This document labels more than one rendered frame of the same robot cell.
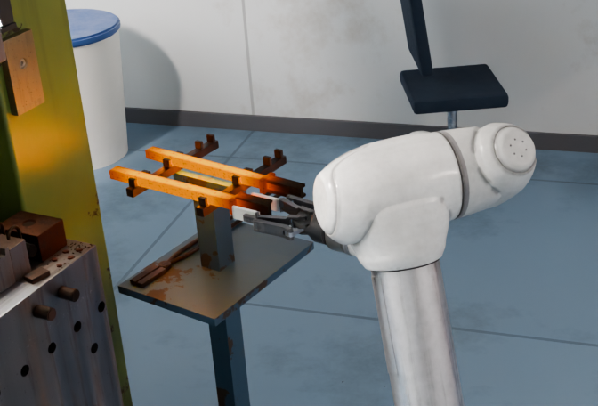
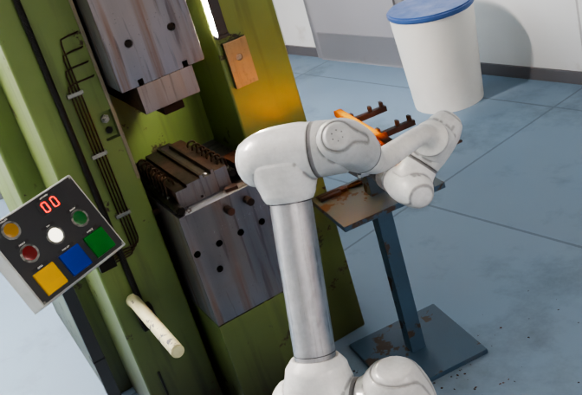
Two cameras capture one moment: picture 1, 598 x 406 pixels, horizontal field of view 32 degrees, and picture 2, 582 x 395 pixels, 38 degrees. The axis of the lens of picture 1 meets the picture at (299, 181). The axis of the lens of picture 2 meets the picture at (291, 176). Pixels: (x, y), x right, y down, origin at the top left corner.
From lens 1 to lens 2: 1.29 m
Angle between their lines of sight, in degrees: 35
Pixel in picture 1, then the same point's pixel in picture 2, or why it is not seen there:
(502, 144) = (326, 132)
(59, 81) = (273, 66)
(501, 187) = (330, 159)
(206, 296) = (351, 212)
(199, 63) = (543, 29)
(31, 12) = (248, 24)
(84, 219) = not seen: hidden behind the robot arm
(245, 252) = not seen: hidden behind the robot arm
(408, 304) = (278, 226)
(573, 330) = not seen: outside the picture
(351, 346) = (551, 266)
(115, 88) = (466, 51)
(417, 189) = (277, 157)
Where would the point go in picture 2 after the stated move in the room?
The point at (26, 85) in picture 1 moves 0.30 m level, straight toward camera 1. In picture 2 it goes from (242, 69) to (212, 103)
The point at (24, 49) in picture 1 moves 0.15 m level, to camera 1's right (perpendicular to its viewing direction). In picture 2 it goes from (239, 48) to (274, 45)
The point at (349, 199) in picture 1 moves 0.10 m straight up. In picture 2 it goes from (241, 160) to (228, 121)
